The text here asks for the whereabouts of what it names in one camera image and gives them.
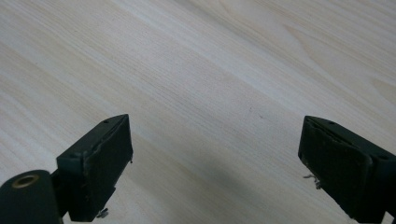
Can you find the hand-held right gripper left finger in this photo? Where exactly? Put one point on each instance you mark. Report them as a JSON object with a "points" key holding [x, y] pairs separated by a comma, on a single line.
{"points": [[93, 168]]}

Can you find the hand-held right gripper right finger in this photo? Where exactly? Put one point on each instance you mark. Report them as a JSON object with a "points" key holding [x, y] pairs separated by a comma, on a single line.
{"points": [[342, 168]]}

